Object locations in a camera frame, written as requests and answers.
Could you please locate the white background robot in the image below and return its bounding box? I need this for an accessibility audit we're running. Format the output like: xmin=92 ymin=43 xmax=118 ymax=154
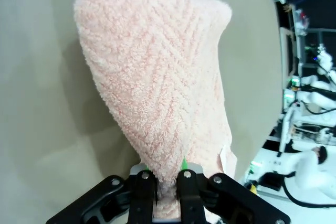
xmin=314 ymin=45 xmax=336 ymax=84
xmin=265 ymin=145 xmax=336 ymax=201
xmin=298 ymin=74 xmax=336 ymax=112

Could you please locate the black floor cable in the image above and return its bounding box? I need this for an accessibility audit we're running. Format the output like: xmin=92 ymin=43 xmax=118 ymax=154
xmin=281 ymin=176 xmax=336 ymax=208

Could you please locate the pink terry towel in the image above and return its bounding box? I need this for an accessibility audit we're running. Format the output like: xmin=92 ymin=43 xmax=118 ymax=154
xmin=73 ymin=0 xmax=238 ymax=222

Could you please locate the white framed board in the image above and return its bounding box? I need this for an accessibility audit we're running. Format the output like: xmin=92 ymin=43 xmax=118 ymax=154
xmin=279 ymin=26 xmax=300 ymax=78

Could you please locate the white metal stand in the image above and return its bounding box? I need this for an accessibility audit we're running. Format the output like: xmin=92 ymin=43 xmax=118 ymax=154
xmin=277 ymin=104 xmax=296 ymax=157

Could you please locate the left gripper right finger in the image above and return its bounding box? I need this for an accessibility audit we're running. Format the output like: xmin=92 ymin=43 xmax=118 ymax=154
xmin=177 ymin=157 xmax=291 ymax=224

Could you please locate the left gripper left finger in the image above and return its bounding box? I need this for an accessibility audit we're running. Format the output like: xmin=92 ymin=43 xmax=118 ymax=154
xmin=46 ymin=165 xmax=158 ymax=224

